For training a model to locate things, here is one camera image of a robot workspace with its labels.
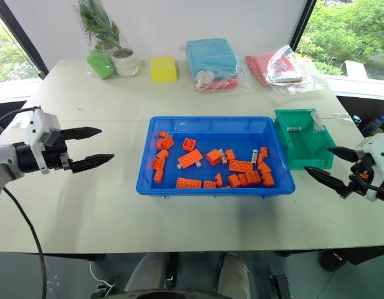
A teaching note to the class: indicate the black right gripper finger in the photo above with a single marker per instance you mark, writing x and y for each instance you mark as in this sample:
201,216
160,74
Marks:
344,154
327,179

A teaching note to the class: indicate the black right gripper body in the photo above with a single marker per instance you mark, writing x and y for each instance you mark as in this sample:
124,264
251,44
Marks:
363,174

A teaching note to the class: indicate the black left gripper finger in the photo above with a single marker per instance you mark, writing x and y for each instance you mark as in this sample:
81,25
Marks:
81,133
92,161

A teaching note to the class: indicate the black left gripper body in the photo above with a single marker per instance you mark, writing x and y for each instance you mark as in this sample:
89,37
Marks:
55,155

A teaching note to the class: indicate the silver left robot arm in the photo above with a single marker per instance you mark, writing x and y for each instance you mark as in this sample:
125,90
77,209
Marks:
2,159

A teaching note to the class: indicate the green plastic bin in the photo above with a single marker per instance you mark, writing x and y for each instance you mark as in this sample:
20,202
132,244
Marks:
304,149

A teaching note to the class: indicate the yellow sponge block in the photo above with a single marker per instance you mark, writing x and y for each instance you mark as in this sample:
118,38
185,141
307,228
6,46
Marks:
164,70

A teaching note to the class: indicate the plastic bottle with blue cap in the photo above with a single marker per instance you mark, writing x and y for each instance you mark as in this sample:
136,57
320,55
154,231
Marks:
372,124

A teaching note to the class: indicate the clear label card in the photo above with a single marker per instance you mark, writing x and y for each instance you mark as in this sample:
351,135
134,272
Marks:
318,123

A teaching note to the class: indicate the green object in plastic bag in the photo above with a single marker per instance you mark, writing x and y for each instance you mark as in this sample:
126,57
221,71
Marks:
100,63

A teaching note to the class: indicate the small orange building block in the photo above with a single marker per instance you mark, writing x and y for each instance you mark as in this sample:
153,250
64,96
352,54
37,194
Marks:
164,134
218,179

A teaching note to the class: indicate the black table foot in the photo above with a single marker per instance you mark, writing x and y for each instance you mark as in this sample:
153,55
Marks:
332,260

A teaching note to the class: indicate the white plant pot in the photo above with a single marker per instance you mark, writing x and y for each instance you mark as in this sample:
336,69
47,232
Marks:
125,62

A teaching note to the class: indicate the long orange building block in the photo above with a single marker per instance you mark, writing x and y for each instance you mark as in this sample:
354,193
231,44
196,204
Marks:
240,166
188,183
189,158

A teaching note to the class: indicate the green plant in plastic bag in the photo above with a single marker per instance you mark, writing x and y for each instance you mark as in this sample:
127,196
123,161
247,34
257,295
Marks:
97,21

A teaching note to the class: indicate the red cloth in clear bag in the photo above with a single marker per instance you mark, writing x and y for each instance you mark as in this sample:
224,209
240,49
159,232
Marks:
266,67

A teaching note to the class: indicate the black floor device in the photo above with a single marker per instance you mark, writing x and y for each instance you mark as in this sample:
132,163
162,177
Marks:
279,286

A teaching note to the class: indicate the blue plastic tray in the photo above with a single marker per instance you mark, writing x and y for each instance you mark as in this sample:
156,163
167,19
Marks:
210,134

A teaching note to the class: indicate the grey robot leg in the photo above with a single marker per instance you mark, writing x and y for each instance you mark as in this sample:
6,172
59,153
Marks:
148,271
234,274

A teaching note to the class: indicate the red cloth in plastic bag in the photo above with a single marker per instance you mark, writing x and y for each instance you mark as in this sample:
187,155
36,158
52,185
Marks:
220,84

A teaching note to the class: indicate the teal cloth in plastic bag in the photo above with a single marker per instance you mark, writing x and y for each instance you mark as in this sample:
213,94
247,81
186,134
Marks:
210,57

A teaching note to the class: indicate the dark rounded robot body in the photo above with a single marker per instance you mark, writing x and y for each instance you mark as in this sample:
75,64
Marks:
192,295

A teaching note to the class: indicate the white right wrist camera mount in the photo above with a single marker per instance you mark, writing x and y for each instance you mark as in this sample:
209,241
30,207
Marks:
377,149

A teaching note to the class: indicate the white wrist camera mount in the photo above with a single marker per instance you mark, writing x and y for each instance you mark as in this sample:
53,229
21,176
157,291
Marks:
37,124
377,149

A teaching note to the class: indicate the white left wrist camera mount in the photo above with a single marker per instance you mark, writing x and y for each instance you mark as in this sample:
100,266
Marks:
37,124

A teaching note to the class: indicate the black window frame post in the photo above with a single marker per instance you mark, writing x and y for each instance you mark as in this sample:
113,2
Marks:
302,25
26,37

